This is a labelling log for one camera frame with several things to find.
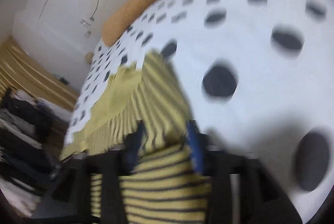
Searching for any rack of hanging clothes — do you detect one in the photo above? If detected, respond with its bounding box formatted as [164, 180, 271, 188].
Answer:
[1, 87, 71, 217]

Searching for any golden satin curtain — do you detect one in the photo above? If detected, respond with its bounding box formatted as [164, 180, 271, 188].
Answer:
[0, 36, 79, 111]

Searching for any yellow grey striped knit sweater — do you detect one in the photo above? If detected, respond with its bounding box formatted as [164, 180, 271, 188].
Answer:
[61, 51, 211, 223]

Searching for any white wall socket with plug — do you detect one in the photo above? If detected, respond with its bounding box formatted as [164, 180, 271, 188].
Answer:
[79, 17, 94, 39]

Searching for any white bedspread with dark dots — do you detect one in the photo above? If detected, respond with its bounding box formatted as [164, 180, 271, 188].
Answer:
[64, 0, 333, 223]

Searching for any long orange bolster pillow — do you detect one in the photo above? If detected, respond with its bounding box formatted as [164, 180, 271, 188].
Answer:
[101, 0, 157, 47]

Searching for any small beige round ball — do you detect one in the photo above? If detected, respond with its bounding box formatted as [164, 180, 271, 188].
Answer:
[84, 52, 94, 64]

